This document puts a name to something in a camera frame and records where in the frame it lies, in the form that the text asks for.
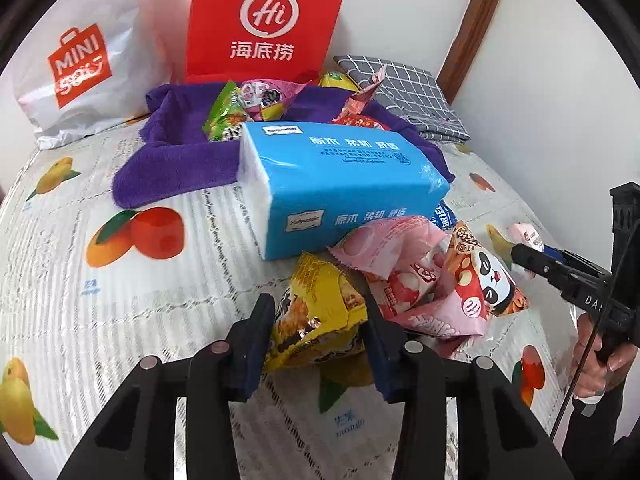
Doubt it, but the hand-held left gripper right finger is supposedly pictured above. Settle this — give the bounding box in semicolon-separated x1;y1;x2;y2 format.
365;300;576;480

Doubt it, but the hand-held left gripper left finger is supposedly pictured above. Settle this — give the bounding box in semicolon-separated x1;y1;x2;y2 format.
55;294;276;480

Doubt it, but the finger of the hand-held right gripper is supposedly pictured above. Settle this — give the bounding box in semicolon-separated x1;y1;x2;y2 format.
511;243;588;303
543;246;613;278

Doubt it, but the small pink white snack packet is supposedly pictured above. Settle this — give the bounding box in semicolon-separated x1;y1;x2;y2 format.
506;221;546;281

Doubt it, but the panda print snack packet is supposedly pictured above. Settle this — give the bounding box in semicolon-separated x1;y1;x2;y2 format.
445;221;530;318

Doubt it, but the pink lychee snack packet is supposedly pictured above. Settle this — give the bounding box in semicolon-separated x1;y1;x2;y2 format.
365;255;493;356

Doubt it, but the yellow snack packet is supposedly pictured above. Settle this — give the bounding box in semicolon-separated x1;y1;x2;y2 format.
262;252;371;373

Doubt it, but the large pink snack packet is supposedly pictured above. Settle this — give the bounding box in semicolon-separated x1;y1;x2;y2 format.
327;215;451;281

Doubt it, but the purple towel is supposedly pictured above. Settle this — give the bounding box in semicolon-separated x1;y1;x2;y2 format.
112;80;456;211

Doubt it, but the green snack packet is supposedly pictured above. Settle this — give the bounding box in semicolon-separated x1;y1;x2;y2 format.
202;80;251;142

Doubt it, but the white red snack packet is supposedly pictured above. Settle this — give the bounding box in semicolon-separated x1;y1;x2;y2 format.
340;65;388;121

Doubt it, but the purple pink snack packet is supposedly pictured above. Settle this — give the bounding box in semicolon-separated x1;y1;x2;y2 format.
239;77;311;123

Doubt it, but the person's right forearm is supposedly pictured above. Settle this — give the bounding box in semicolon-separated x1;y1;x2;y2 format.
557;394;640;480

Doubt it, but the person's right hand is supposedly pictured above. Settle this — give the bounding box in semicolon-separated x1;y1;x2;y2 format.
570;310;638;401

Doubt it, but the blue snack packet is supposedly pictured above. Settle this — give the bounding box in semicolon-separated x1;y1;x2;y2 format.
431;200;458;231

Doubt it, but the fruit print tablecloth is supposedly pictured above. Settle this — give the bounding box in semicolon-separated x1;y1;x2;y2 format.
0;110;616;480

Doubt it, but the blue tissue pack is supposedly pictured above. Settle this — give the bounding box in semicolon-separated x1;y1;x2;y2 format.
235;121;452;261

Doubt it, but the grey checked folded cloth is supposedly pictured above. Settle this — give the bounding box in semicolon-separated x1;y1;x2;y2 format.
332;54;472;143

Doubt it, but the yellow green snack bag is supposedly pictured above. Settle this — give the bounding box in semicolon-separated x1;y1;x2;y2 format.
318;71;361;93

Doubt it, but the red paper bag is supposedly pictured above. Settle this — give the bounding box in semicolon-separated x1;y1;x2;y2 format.
185;0;353;86

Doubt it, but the white plastic bag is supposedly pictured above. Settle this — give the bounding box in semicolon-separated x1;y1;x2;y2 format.
12;0;176;150

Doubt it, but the black cable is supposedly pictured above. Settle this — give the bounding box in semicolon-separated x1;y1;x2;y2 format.
550;277;618;443

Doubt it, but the wooden door frame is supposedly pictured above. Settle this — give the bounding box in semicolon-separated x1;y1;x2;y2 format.
437;0;513;106

